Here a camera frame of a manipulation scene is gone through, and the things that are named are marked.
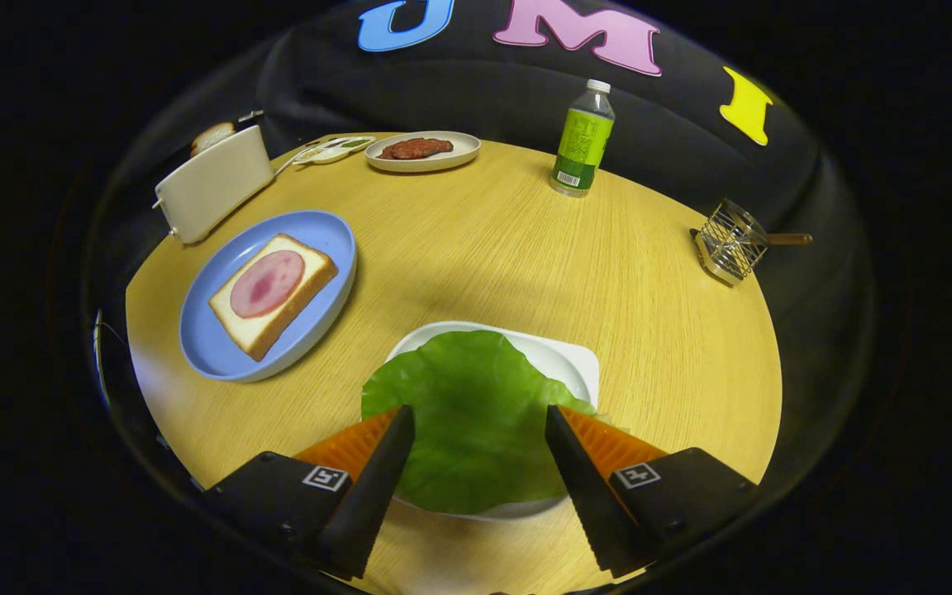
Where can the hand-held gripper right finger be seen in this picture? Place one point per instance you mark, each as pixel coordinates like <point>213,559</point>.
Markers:
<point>587,496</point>

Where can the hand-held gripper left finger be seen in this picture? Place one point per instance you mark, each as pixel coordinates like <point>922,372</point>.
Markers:
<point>368,496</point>

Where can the green lettuce leaf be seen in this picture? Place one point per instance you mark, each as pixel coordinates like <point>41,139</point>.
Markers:
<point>476,413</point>

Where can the toasted bread slice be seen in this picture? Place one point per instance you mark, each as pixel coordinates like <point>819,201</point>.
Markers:
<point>211,135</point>

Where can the white square plate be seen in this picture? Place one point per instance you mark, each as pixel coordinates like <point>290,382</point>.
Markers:
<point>559,359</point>

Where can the thick bread slice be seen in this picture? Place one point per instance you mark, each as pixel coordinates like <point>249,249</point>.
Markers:
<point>265,330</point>

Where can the pink ham slice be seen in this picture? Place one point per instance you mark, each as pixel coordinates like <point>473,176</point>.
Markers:
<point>268,283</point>

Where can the blue round plate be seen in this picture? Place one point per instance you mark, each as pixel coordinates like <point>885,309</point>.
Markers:
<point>319,235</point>

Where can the brown meat slice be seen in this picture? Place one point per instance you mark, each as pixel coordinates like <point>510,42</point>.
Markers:
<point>426,147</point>
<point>389,152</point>

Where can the white divided bean dish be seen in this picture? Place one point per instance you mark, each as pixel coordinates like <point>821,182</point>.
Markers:
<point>335,151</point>

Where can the white toaster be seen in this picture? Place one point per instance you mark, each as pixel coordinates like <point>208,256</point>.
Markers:
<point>211,186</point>

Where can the green label plastic bottle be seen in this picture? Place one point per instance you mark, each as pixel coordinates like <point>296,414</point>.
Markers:
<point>582,145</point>

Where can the round white plate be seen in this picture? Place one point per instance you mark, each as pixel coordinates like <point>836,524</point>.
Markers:
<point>459,149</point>

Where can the black backdrop cloth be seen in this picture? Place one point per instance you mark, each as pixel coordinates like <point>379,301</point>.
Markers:
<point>484,91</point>

